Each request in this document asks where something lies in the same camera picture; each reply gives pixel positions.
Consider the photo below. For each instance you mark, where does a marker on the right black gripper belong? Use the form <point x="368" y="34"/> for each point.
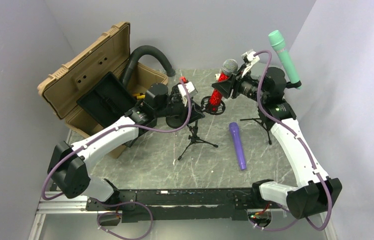
<point x="234" y="83"/>

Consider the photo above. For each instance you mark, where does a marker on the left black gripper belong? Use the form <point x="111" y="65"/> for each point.
<point x="194" y="109"/>

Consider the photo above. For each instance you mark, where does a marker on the black round base mic stand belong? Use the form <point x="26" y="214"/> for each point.
<point x="175" y="122"/>

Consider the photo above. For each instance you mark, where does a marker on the red glitter microphone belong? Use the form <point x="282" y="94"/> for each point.
<point x="229" y="66"/>

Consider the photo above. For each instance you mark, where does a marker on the black tripod stand shock mount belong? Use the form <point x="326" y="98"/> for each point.
<point x="193" y="127"/>

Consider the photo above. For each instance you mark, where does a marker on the purple microphone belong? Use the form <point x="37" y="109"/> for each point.
<point x="235" y="134"/>

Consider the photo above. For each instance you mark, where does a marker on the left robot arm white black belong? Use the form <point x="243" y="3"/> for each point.
<point x="71" y="164"/>

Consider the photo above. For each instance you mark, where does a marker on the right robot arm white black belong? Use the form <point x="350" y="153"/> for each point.
<point x="315" y="192"/>

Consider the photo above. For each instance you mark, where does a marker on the white pvc elbow fitting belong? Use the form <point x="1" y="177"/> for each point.
<point x="217" y="76"/>

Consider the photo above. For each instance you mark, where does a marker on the black tripod stand right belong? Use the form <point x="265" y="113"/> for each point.
<point x="262" y="123"/>

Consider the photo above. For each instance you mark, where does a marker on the mint green microphone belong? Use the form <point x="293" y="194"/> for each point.
<point x="278" y="44"/>

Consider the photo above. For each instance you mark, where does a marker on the yellow tool in case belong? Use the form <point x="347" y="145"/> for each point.
<point x="139" y="96"/>

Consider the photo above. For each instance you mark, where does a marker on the black tray in case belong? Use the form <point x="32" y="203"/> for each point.
<point x="107" y="101"/>

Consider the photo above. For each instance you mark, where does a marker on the tan plastic tool case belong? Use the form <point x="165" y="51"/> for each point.
<point x="136" y="69"/>

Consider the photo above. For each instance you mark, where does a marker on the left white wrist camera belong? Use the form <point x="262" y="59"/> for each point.
<point x="186" y="87"/>

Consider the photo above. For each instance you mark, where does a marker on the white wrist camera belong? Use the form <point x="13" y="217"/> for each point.
<point x="186" y="87"/>
<point x="250" y="58"/>

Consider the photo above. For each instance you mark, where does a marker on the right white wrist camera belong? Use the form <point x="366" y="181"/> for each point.
<point x="250" y="58"/>

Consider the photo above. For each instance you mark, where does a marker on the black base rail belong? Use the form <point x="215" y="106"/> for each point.
<point x="183" y="204"/>

